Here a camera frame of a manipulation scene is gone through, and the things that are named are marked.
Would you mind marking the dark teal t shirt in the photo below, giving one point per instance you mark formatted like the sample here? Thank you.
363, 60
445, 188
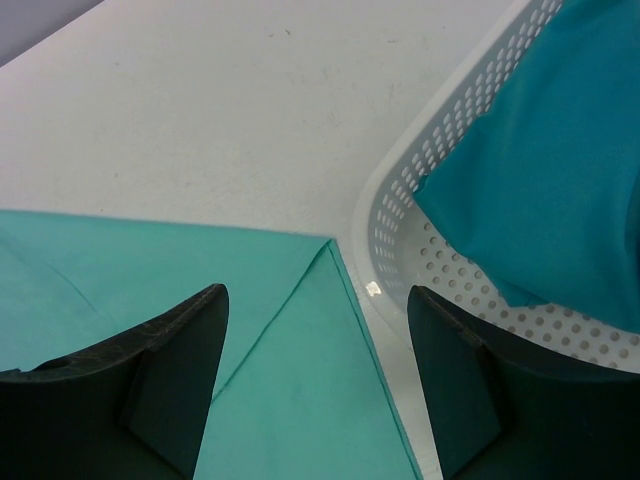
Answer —
542, 193

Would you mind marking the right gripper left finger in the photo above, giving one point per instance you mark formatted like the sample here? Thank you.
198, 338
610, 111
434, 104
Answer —
133, 406

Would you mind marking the mint green t shirt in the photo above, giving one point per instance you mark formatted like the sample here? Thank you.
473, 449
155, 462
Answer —
299, 392

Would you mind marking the white perforated plastic basket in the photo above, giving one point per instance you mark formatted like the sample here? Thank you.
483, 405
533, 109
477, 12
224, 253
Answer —
398, 247

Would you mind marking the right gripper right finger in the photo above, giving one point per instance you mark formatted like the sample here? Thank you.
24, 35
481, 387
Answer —
503, 407

